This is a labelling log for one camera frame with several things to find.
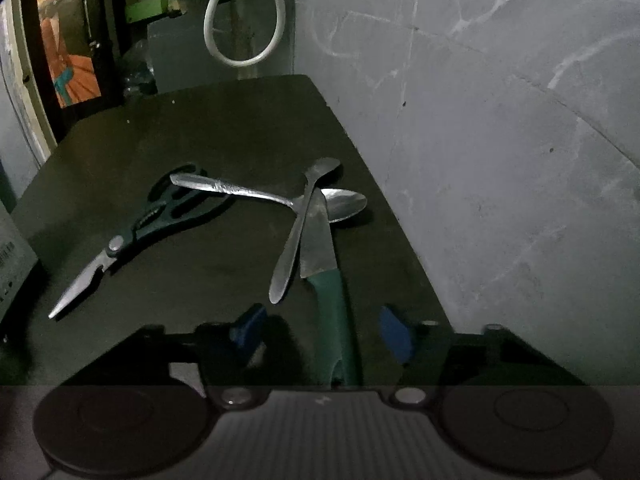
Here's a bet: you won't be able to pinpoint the white hose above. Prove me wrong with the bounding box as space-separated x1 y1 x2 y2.
203 0 287 68

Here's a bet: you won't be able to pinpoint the white perforated utensil basket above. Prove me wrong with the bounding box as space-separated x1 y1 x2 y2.
0 204 40 332

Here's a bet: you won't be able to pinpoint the ornate handled metal spoon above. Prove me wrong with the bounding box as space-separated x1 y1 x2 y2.
169 172 369 224

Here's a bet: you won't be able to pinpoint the pale door frame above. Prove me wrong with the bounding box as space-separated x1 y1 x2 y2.
0 0 58 166

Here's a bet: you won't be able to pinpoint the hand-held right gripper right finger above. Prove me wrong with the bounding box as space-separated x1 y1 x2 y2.
378 305 587 409

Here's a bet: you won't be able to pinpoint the black plastic bag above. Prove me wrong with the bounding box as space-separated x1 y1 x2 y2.
120 40 156 96

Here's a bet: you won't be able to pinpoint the plain metal spoon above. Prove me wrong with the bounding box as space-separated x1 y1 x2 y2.
268 157 342 305

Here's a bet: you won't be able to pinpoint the grey cabinet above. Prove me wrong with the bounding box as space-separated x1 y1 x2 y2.
147 12 296 96

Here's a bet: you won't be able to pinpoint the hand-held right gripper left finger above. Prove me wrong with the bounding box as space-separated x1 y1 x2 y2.
60 303 268 412

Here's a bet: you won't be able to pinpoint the green box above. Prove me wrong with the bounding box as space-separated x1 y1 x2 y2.
124 0 168 25

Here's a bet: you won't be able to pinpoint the dark wooden door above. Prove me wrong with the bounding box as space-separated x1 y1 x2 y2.
20 0 126 141

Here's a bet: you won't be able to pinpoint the dark handled kitchen scissors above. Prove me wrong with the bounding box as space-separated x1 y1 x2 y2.
48 162 237 321

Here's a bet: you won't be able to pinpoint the green handled knife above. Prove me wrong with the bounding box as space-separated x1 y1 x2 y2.
299 189 363 391

